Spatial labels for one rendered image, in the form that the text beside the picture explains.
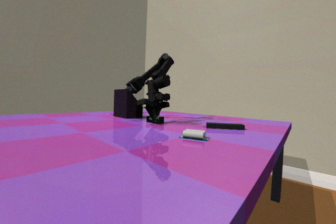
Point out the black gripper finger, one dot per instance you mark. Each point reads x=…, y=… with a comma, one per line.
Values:
x=150, y=110
x=157, y=110

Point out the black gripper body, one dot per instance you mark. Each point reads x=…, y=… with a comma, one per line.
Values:
x=151, y=101

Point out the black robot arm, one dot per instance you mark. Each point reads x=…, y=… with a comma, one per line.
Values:
x=159, y=78

